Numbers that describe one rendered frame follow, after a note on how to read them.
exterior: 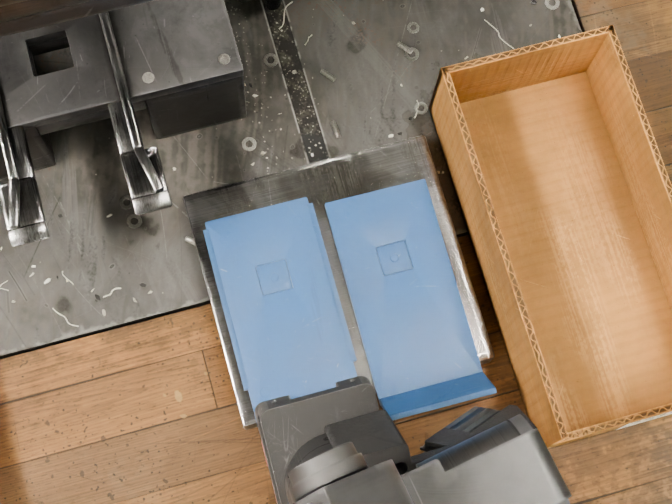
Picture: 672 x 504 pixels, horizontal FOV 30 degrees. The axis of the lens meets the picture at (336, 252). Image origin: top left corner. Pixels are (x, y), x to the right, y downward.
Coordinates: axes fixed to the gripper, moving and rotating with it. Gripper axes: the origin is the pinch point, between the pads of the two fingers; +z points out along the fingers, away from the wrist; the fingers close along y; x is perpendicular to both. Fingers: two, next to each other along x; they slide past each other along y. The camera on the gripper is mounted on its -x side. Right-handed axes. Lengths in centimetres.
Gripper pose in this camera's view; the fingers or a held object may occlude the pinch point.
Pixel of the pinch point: (309, 419)
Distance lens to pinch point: 79.3
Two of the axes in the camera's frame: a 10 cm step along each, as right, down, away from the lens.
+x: -9.6, 2.5, -1.2
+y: -2.1, -9.4, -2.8
